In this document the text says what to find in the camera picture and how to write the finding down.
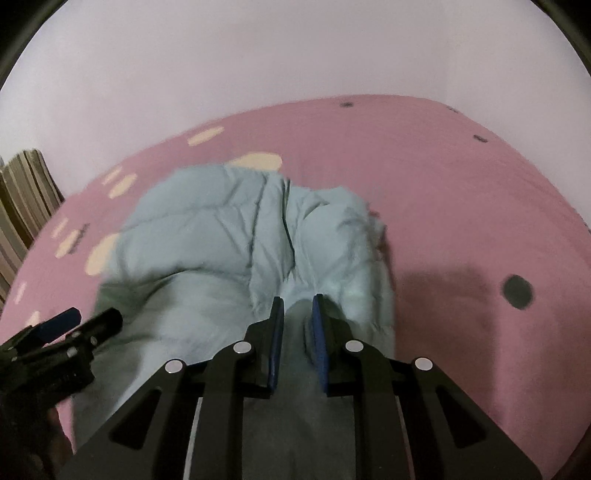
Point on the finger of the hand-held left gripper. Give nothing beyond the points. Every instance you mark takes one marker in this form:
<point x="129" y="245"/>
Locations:
<point x="99" y="324"/>
<point x="57" y="324"/>

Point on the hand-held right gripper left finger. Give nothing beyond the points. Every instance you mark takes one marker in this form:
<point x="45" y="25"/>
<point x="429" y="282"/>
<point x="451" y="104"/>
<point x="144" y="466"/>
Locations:
<point x="277" y="344"/>

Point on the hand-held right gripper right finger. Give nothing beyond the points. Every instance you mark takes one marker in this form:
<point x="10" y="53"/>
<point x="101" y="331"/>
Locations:
<point x="319" y="344"/>

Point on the light blue puffer jacket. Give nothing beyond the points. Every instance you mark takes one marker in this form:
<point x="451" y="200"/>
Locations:
<point x="217" y="230"/>

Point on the striped cloth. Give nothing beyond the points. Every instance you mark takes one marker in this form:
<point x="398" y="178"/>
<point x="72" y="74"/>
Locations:
<point x="23" y="198"/>

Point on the pink dotted bed sheet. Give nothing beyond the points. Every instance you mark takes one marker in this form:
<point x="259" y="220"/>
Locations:
<point x="452" y="207"/>

